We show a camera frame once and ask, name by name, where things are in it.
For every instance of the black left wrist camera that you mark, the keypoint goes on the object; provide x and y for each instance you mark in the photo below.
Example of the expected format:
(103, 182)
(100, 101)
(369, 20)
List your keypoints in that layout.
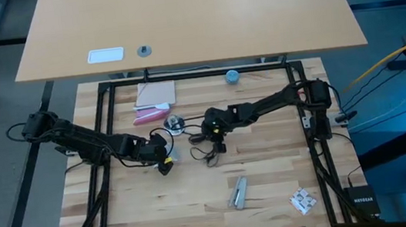
(129, 145)

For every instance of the pink case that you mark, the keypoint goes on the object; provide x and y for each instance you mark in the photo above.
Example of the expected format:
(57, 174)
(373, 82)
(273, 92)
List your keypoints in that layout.
(151, 115)

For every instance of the black Netgear switch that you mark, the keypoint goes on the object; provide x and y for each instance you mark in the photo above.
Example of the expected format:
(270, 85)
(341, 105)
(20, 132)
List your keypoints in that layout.
(363, 200)

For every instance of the black metal frame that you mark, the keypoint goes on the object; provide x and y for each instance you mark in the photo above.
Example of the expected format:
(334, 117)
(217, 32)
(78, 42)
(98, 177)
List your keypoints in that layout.
(202, 74)

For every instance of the black clamp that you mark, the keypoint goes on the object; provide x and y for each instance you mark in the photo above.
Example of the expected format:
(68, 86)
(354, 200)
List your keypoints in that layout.
(345, 116)

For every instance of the grey metal bracket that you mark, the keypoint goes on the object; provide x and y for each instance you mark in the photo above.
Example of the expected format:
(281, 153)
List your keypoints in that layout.
(307, 122)

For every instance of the tan desk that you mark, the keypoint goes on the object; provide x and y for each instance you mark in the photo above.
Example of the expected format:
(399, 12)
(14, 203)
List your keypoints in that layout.
(191, 18)

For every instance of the printed paper packet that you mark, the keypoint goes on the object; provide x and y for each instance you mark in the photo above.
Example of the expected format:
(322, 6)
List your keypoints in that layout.
(303, 200)

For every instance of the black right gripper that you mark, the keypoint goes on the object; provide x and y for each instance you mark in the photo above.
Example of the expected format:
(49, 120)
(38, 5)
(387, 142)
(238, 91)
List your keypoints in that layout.
(216, 121)

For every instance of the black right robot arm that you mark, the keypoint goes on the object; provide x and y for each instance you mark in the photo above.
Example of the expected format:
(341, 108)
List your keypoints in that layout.
(271, 101)

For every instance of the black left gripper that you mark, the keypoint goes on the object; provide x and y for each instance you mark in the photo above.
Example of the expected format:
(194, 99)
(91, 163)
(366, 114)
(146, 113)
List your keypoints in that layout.
(151, 152)

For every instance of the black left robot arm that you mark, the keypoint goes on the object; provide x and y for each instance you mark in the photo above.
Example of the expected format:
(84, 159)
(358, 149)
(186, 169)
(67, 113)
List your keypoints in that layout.
(74, 139)

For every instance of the white rectangular plate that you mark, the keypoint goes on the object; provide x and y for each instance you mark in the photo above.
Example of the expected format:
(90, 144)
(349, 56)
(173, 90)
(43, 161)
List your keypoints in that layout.
(105, 55)

